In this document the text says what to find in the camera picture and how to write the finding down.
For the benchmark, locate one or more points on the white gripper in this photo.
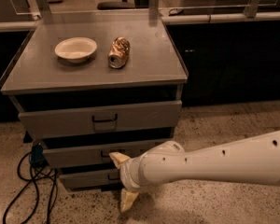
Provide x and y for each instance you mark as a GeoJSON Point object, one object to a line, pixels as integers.
{"type": "Point", "coordinates": [126, 174]}

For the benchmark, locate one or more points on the grey drawer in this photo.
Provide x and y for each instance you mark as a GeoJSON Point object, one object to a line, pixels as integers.
{"type": "Point", "coordinates": [97, 176]}
{"type": "Point", "coordinates": [65, 157]}
{"type": "Point", "coordinates": [101, 119]}

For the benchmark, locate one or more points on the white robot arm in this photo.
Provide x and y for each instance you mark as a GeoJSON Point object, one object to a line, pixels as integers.
{"type": "Point", "coordinates": [254, 160]}

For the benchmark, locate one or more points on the grey bottom drawer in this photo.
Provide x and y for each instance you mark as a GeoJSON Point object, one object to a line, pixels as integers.
{"type": "Point", "coordinates": [97, 176]}

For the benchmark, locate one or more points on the grey top drawer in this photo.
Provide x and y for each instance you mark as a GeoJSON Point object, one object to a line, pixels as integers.
{"type": "Point", "coordinates": [101, 119]}

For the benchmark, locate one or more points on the grey drawer cabinet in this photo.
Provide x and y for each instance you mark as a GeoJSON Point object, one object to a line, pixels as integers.
{"type": "Point", "coordinates": [41, 81]}

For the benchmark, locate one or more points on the blue power box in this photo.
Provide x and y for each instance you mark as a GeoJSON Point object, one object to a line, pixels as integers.
{"type": "Point", "coordinates": [37, 158]}

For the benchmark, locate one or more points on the crushed golden soda can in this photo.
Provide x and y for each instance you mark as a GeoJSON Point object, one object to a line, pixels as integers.
{"type": "Point", "coordinates": [119, 53]}

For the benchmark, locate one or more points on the white bowl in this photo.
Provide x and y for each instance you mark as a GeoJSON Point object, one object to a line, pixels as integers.
{"type": "Point", "coordinates": [76, 49]}

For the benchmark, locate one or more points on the dark counter with ledge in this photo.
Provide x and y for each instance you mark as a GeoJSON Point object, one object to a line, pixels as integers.
{"type": "Point", "coordinates": [225, 62]}

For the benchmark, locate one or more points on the black office chair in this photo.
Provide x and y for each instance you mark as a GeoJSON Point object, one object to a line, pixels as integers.
{"type": "Point", "coordinates": [115, 4]}

